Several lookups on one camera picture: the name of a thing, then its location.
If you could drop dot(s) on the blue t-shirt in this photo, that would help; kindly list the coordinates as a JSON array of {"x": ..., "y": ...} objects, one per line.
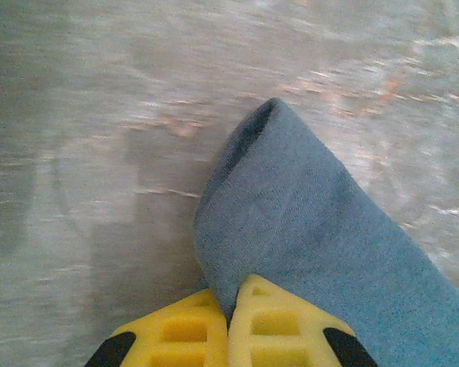
[{"x": 310, "y": 229}]

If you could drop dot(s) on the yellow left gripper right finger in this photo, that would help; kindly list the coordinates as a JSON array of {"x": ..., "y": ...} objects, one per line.
[{"x": 275, "y": 329}]

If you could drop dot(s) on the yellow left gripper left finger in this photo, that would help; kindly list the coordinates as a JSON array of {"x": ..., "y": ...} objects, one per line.
[{"x": 183, "y": 332}]

